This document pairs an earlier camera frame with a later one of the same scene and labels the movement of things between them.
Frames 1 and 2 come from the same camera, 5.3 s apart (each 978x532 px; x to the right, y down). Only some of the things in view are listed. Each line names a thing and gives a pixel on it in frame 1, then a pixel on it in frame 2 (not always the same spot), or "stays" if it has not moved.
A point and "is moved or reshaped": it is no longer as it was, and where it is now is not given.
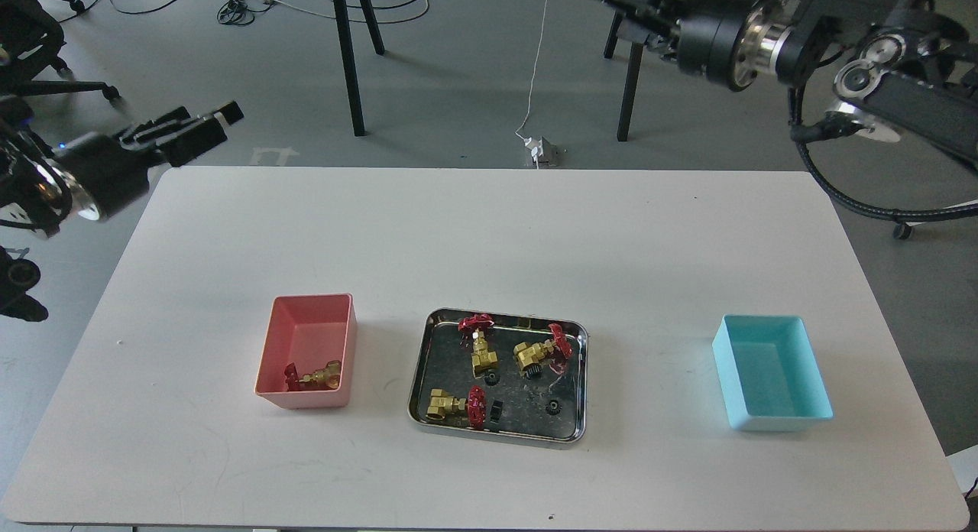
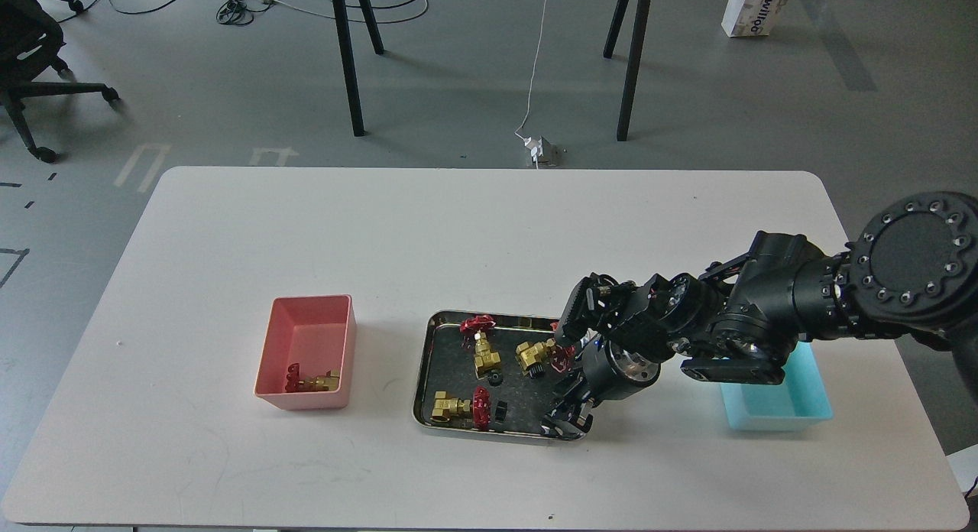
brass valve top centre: (482, 357) stays
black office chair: (33, 38) stays
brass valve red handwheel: (326, 378) is moved or reshaped
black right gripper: (649, 11) -> (611, 334)
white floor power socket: (544, 153) stays
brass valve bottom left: (442, 404) stays
